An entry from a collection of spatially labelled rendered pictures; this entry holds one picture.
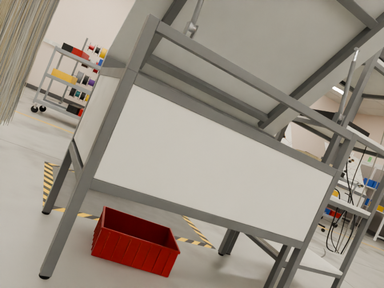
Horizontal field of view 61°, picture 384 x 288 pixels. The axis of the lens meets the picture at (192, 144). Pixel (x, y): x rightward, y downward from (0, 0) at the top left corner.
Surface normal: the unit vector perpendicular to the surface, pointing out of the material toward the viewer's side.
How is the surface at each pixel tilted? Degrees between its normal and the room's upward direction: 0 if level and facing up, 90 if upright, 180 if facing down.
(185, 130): 90
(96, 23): 90
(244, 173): 90
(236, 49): 130
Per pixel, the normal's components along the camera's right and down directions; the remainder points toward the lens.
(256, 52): 0.04, 0.76
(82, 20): 0.28, 0.17
